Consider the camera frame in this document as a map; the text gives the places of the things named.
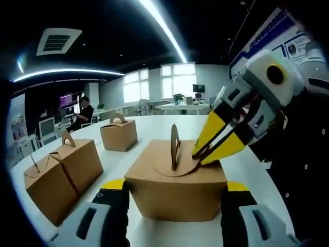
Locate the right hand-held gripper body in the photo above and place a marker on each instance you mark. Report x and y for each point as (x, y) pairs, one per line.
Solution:
(276, 82)

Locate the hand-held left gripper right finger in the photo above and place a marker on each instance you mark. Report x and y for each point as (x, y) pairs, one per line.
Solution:
(246, 223)

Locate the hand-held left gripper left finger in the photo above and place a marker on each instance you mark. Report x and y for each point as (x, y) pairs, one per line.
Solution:
(102, 223)

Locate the brown paper box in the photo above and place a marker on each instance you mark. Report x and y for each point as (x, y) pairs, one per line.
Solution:
(82, 164)
(118, 136)
(174, 195)
(48, 195)

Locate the black monitor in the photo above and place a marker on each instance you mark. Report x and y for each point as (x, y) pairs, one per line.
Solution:
(199, 88)

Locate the white desk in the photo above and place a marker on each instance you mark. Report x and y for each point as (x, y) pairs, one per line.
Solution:
(180, 108)

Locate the green potted plant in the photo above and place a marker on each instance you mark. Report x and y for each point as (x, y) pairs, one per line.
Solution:
(100, 106)
(178, 97)

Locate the white worn device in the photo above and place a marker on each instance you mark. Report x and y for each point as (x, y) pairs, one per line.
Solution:
(317, 55)

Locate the bright window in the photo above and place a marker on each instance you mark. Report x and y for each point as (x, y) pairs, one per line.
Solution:
(136, 87)
(177, 79)

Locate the white office chair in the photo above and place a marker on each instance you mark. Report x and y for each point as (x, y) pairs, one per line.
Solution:
(47, 128)
(142, 105)

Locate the colourful display shelf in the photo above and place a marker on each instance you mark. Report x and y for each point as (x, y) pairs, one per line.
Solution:
(18, 128)

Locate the purple monitor screen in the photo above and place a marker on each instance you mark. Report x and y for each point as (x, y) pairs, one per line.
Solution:
(68, 100)

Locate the ceiling air vent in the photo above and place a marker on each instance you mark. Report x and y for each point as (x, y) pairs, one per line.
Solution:
(57, 42)

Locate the wall poster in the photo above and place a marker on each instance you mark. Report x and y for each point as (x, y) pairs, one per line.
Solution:
(270, 33)

